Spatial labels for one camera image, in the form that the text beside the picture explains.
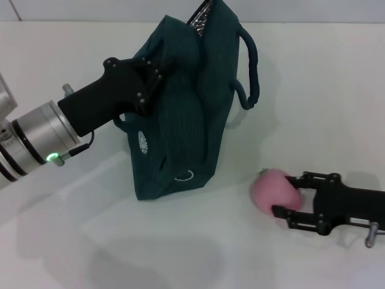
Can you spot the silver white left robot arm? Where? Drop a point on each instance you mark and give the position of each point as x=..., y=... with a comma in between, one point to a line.
x=33, y=141

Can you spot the gripper silver post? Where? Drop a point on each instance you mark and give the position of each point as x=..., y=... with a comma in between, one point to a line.
x=372, y=234
x=68, y=90

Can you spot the right gripper silver post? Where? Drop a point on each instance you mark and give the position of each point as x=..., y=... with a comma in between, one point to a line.
x=372, y=234

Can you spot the pink peach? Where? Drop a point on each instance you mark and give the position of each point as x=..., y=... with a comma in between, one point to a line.
x=275, y=192

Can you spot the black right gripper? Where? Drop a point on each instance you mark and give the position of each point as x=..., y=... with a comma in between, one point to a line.
x=352, y=204

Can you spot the dark teal insulated bag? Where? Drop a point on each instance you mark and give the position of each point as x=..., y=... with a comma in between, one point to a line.
x=186, y=120

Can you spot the left gripper silver post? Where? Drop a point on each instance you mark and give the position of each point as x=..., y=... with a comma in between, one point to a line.
x=68, y=90

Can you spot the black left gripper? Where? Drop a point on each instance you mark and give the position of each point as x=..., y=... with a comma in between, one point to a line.
x=102, y=99

